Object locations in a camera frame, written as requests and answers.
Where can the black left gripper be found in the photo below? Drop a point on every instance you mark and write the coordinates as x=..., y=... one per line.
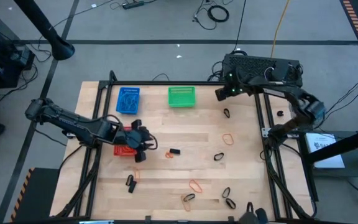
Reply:
x=135, y=138

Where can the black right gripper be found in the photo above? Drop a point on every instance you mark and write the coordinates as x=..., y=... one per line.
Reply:
x=239, y=85

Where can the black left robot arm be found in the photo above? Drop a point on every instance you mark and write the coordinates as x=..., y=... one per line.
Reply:
x=73, y=123

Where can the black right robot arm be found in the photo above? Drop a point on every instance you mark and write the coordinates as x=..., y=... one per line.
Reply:
x=291, y=93

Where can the red plastic basket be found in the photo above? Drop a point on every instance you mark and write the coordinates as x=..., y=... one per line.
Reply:
x=123, y=152

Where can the green plastic basket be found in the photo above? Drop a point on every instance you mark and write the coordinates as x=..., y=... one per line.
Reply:
x=182, y=98

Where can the black computer case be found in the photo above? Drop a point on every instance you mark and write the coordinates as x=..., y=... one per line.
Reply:
x=253, y=65

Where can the blue plastic basket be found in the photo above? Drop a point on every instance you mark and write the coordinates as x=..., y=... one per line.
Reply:
x=120, y=93

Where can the black hazard-striped floor mat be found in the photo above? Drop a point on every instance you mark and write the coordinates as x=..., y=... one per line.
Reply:
x=39, y=196

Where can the white printed paper sheet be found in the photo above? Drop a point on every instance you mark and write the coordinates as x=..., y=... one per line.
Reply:
x=328, y=155

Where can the black power strip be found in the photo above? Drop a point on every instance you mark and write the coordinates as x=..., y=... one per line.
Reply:
x=133, y=5

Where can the black round-base pole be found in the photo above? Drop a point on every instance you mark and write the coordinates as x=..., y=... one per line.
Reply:
x=47, y=29

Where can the dark side table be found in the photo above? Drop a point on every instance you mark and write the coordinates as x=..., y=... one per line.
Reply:
x=353, y=169

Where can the black diagonal frame beam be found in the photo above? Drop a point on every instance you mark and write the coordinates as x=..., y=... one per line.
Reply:
x=343, y=144

